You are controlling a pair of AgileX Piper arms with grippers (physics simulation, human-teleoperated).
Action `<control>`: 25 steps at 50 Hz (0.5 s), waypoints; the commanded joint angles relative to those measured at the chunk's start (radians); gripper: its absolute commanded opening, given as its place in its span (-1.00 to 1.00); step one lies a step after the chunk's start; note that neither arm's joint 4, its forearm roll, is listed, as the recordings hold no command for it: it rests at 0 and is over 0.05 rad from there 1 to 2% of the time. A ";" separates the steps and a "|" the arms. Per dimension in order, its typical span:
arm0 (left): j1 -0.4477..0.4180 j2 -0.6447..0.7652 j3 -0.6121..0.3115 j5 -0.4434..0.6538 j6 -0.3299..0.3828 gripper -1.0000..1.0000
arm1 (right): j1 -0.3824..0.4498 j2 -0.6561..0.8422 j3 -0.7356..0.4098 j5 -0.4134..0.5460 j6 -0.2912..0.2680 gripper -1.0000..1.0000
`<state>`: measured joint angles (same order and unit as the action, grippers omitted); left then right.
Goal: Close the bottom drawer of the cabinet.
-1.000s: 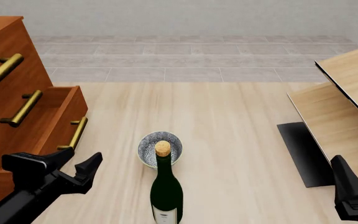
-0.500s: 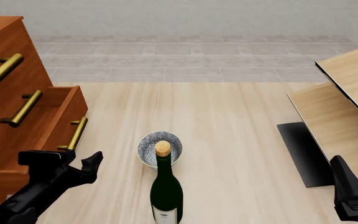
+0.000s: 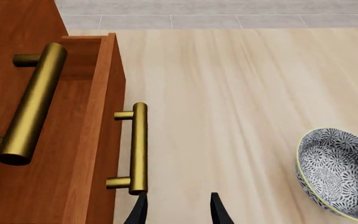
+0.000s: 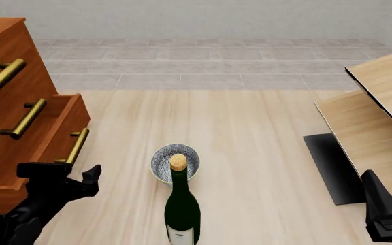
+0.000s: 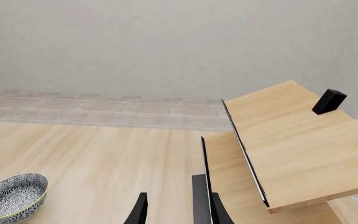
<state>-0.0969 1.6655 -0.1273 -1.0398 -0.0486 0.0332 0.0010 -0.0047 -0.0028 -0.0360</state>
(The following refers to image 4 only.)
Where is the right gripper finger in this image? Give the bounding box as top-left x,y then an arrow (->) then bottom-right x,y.
360,169 -> 392,226

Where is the wooden drawer, long brass handle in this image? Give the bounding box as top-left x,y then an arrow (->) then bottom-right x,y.
0,19 -> 60,123

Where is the long brass handle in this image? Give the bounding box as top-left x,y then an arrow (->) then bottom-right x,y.
0,58 -> 27,100

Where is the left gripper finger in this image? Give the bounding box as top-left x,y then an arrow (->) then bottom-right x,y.
81,164 -> 103,198
16,161 -> 74,179

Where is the blue patterned bowl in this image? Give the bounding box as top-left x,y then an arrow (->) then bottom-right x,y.
150,143 -> 201,184

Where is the thin brass handle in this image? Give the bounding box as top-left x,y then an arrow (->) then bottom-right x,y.
54,127 -> 91,165

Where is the flat black plate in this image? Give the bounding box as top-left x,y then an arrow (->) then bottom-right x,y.
302,133 -> 368,206

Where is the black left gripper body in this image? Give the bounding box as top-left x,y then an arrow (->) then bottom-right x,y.
24,176 -> 90,214

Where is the pale wood board, black edge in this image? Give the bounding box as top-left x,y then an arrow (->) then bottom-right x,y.
344,46 -> 392,143

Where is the dark green corked bottle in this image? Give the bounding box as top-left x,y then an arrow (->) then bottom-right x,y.
164,153 -> 202,245

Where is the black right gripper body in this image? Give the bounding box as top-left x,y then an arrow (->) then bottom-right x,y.
365,216 -> 392,244

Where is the mid-length brass handle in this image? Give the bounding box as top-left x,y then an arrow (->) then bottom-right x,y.
0,98 -> 48,140

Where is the pale wood board, white edge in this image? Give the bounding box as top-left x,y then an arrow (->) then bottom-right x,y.
314,89 -> 392,208

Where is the wooden drawer, open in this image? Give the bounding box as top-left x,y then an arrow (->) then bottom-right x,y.
0,93 -> 92,215

